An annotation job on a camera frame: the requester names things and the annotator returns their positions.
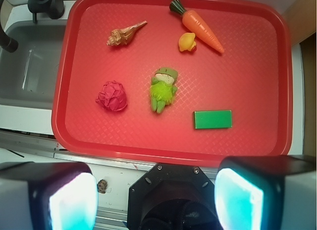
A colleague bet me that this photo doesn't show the grey sink basin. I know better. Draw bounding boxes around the grey sink basin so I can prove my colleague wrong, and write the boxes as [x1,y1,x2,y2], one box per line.
[0,20,66,110]

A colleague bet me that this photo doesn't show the green rectangular block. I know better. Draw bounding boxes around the green rectangular block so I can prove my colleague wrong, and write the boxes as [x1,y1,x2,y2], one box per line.
[193,110,232,129]

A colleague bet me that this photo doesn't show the green fuzzy plush doll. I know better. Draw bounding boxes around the green fuzzy plush doll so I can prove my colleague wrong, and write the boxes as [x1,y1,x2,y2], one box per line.
[150,67,178,114]

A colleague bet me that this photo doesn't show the crumpled red paper ball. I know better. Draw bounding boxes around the crumpled red paper ball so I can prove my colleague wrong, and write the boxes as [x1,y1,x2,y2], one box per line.
[95,81,127,112]

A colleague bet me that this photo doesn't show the black faucet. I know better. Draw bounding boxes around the black faucet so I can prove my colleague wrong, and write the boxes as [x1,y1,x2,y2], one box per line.
[0,0,65,53]

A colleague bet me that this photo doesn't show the orange toy carrot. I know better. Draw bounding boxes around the orange toy carrot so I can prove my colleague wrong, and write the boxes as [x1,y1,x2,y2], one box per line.
[169,0,224,54]

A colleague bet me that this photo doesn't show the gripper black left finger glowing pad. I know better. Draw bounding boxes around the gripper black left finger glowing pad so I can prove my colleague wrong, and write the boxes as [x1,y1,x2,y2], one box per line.
[0,162,98,230]

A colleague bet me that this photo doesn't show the brown spiral sea shell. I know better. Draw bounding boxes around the brown spiral sea shell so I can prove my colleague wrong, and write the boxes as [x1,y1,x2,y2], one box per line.
[106,20,148,46]

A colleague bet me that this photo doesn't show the red plastic tray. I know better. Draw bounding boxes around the red plastic tray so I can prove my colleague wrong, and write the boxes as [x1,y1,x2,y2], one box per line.
[52,0,293,167]

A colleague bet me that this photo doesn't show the yellow rubber duck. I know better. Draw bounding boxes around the yellow rubber duck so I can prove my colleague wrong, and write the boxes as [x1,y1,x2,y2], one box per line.
[178,33,197,52]

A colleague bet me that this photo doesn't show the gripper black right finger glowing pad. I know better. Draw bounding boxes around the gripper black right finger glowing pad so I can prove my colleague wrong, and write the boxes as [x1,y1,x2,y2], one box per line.
[214,155,317,230]

